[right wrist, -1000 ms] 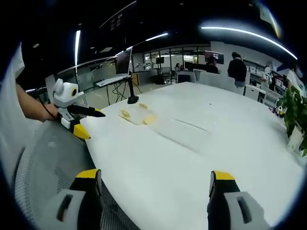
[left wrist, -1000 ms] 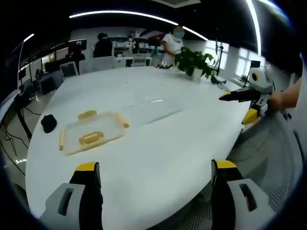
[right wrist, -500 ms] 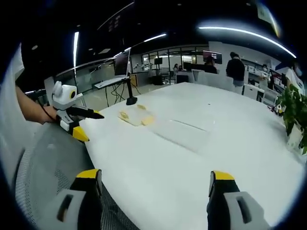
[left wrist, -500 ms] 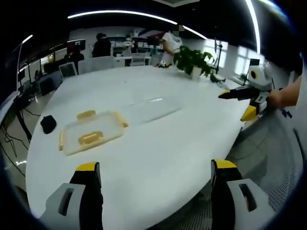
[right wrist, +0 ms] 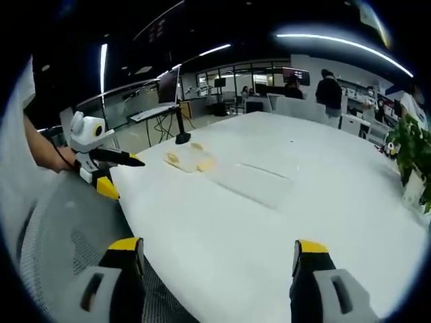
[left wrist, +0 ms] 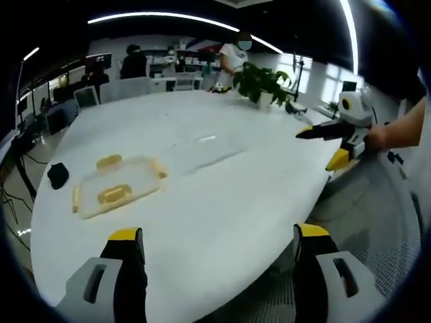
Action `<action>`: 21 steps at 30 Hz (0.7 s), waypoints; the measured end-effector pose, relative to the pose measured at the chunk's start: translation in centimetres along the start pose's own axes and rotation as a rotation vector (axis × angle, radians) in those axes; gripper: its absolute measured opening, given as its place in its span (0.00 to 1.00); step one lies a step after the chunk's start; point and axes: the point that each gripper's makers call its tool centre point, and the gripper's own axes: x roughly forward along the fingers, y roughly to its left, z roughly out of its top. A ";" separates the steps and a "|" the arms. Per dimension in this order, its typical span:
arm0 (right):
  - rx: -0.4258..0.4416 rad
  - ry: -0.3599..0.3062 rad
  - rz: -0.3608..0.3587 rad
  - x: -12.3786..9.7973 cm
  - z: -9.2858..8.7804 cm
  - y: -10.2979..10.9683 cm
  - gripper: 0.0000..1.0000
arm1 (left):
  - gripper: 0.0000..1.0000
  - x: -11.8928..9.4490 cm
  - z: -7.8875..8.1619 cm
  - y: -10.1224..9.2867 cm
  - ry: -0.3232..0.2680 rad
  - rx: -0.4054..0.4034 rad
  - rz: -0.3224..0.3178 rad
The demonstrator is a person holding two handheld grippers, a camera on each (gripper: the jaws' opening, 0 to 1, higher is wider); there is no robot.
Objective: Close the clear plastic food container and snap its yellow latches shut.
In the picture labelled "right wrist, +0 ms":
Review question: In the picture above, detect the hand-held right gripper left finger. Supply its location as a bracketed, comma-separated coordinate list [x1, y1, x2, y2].
[57, 236, 147, 323]

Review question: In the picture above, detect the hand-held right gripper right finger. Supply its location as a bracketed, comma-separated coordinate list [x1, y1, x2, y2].
[288, 239, 382, 323]

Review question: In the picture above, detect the grey mesh office chair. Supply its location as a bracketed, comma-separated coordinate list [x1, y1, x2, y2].
[15, 170, 199, 323]

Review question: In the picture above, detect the white side desk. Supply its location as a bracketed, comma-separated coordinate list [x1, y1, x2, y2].
[129, 105, 180, 123]

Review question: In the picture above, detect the person's white shirt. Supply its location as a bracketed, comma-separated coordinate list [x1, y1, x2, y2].
[0, 55, 65, 270]

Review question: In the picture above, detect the computer monitor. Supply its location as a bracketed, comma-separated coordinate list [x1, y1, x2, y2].
[156, 66, 182, 106]

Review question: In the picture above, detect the white plant pot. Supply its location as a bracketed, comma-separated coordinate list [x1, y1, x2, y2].
[401, 167, 426, 207]

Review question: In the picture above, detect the green potted plant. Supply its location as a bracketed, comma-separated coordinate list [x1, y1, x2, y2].
[386, 113, 431, 214]

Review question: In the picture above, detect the white office partition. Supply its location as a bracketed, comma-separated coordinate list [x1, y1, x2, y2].
[267, 92, 325, 121]

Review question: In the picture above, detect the long ceiling light strip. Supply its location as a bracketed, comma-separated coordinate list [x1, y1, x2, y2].
[273, 32, 414, 79]

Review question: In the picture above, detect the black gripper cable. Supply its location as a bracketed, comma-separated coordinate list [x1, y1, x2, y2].
[49, 140, 79, 168]

